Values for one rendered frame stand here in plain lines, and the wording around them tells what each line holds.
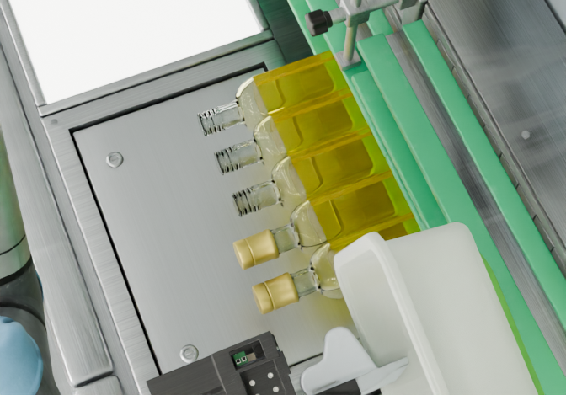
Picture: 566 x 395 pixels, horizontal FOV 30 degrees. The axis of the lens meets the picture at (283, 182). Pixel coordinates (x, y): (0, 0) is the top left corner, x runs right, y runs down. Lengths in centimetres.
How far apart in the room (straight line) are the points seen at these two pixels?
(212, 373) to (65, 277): 50
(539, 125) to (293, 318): 40
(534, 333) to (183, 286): 47
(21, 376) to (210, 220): 58
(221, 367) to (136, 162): 58
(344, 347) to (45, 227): 60
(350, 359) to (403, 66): 40
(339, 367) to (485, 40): 45
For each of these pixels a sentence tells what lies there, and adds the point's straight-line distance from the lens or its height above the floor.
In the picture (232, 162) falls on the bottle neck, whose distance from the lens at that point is 124.
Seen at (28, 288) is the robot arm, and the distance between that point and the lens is 94.
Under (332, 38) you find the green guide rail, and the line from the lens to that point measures 129.
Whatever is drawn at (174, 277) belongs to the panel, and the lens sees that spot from 133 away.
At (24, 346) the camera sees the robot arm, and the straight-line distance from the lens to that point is 83.
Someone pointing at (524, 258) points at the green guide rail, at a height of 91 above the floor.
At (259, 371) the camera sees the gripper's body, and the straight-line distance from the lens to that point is 88.
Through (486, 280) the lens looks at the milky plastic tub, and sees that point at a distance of 78.
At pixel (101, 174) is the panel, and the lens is 140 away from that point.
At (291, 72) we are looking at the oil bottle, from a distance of 128.
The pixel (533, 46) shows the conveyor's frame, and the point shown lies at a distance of 118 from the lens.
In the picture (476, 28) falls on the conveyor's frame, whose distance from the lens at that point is 118.
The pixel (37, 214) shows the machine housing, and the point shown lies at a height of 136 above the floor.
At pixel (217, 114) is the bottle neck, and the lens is 127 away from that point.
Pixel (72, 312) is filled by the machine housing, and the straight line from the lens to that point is 134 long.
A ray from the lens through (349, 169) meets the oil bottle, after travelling 122.
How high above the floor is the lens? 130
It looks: 10 degrees down
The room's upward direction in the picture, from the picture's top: 110 degrees counter-clockwise
